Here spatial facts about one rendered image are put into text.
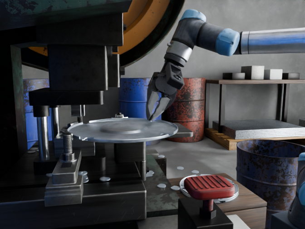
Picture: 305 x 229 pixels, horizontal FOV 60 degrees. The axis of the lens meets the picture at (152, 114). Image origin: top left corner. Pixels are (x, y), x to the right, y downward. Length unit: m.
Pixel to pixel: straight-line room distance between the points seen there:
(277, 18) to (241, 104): 1.49
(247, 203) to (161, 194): 0.73
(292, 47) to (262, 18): 3.93
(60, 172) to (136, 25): 0.70
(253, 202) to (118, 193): 0.91
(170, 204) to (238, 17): 4.18
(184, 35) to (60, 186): 0.56
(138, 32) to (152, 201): 0.66
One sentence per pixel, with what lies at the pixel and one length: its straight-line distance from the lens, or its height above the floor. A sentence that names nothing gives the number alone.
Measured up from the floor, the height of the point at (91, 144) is 0.76.
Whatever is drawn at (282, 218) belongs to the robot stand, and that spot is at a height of 0.45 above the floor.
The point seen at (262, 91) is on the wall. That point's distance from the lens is 4.81.
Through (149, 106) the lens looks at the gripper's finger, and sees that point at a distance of 0.82.
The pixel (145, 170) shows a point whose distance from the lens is 0.71.
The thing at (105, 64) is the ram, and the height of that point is 0.95.
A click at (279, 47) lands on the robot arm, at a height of 1.01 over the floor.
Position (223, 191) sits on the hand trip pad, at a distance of 0.42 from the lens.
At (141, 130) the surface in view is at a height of 0.79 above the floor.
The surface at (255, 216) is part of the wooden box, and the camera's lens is 1.37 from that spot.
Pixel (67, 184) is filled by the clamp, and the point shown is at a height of 0.74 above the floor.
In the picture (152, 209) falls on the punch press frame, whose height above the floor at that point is 0.64.
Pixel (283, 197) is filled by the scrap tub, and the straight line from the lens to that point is 1.72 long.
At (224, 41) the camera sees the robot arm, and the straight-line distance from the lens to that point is 0.81.
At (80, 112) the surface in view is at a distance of 0.68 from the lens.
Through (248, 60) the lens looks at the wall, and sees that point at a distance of 4.65.
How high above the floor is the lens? 0.93
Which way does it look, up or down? 9 degrees down
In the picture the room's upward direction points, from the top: straight up
